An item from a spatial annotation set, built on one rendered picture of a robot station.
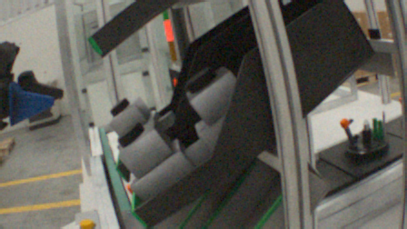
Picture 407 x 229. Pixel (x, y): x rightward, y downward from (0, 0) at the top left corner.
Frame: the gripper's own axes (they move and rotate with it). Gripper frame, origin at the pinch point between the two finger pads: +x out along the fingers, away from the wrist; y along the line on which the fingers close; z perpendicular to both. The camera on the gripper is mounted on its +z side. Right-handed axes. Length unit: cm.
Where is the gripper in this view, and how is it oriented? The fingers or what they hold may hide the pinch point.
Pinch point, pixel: (39, 97)
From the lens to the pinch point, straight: 62.2
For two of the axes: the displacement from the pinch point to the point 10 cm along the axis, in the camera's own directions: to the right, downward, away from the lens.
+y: -1.0, -2.0, 9.7
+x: 9.9, 0.2, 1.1
